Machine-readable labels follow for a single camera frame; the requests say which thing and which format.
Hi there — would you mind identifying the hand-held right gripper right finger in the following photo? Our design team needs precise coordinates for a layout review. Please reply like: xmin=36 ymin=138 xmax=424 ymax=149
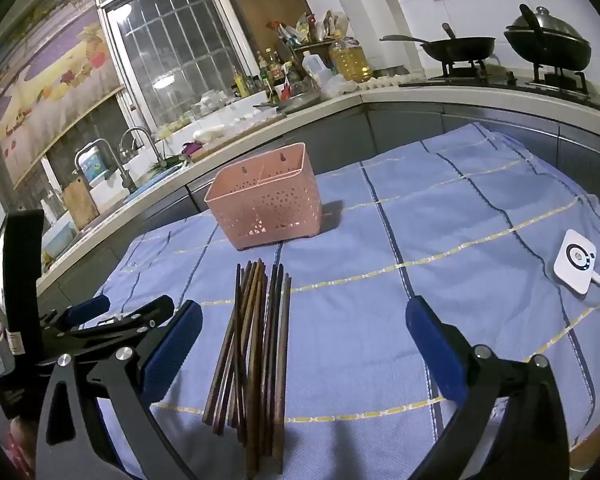
xmin=405 ymin=296 xmax=571 ymax=480

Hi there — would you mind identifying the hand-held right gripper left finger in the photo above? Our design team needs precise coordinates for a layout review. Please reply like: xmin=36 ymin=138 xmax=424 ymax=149
xmin=35 ymin=300 xmax=204 ymax=480

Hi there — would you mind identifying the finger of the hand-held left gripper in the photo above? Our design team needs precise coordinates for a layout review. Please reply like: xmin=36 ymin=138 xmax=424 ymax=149
xmin=42 ymin=295 xmax=176 ymax=357
xmin=40 ymin=295 xmax=112 ymax=333

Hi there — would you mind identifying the pile of brown chopsticks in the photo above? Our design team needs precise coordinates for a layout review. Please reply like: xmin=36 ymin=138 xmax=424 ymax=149
xmin=201 ymin=258 xmax=293 ymax=467

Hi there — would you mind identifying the pink perforated utensil basket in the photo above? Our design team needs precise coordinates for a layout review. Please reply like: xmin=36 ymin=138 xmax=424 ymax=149
xmin=204 ymin=142 xmax=324 ymax=252

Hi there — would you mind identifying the wooden cutting board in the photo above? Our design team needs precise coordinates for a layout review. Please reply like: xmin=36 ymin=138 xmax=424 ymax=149
xmin=61 ymin=177 xmax=101 ymax=231

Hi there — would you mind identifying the blue checked cloth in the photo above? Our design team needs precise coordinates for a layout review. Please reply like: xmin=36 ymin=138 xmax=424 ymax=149
xmin=82 ymin=122 xmax=600 ymax=480

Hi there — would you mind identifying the angular metal faucet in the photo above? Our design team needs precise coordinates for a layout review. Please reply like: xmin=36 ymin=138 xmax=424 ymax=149
xmin=74 ymin=138 xmax=137 ymax=195

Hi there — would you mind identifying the white square device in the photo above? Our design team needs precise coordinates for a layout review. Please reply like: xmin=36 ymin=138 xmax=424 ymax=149
xmin=552 ymin=229 xmax=598 ymax=297

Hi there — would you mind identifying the tall curved metal faucet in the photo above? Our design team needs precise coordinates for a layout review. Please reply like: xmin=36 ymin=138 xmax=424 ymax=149
xmin=117 ymin=126 xmax=164 ymax=171

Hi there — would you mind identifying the barred window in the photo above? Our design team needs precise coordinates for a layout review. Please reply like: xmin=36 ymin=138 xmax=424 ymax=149
xmin=94 ymin=0 xmax=261 ymax=137

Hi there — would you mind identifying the metal basin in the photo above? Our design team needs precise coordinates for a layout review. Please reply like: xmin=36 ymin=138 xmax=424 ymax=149
xmin=279 ymin=91 xmax=324 ymax=112

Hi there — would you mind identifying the white egg tray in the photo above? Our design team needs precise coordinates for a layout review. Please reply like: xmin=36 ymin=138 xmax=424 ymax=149
xmin=358 ymin=72 xmax=426 ymax=92

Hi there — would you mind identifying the black gas stove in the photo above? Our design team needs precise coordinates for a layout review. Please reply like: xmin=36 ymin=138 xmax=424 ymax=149
xmin=399 ymin=66 xmax=600 ymax=115

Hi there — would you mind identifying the row of condiment bottles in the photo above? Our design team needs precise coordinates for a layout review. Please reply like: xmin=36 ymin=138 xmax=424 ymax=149
xmin=230 ymin=47 xmax=306 ymax=102

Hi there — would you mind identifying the yellow cooking oil bottle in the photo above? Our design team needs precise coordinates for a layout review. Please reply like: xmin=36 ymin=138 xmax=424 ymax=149
xmin=331 ymin=35 xmax=374 ymax=83

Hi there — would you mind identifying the white plastic jug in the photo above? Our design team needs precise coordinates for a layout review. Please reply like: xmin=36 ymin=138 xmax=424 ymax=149
xmin=301 ymin=51 xmax=327 ymax=87

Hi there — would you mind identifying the black frying pan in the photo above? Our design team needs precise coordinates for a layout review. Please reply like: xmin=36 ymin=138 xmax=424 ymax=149
xmin=379 ymin=22 xmax=497 ymax=63

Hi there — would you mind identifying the brown board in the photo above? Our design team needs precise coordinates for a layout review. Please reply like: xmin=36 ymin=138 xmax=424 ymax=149
xmin=232 ymin=0 xmax=307 ymax=56

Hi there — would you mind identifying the black wok with lid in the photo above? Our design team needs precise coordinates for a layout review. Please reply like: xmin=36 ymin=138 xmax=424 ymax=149
xmin=503 ymin=4 xmax=592 ymax=72

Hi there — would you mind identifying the fruit wall poster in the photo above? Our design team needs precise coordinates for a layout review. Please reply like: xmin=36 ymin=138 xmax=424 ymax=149
xmin=0 ymin=7 xmax=126 ymax=188

